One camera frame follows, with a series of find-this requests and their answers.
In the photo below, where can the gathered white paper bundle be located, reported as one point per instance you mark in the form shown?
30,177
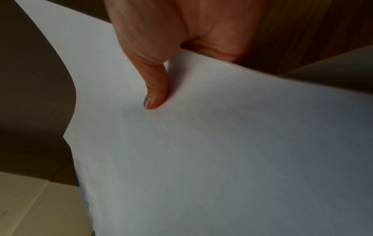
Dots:
204,149

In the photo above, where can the person's right hand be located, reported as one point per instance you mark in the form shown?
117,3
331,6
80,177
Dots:
180,23

